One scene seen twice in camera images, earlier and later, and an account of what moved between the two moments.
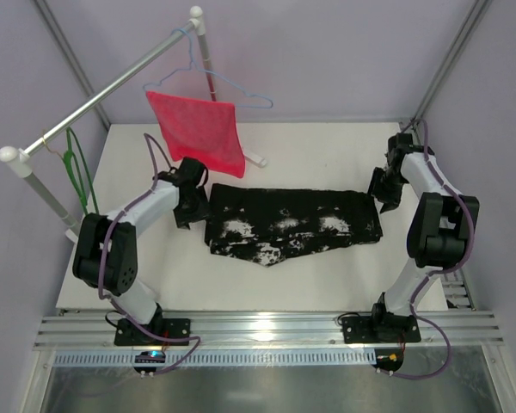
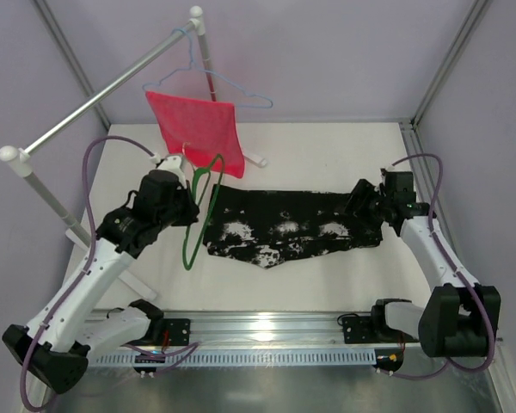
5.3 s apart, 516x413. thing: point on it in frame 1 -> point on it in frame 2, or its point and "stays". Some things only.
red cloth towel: (205, 130) stays
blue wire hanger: (193, 64) stays
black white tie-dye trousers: (271, 224) stays
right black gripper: (384, 192) -> (362, 198)
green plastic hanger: (70, 157) -> (209, 171)
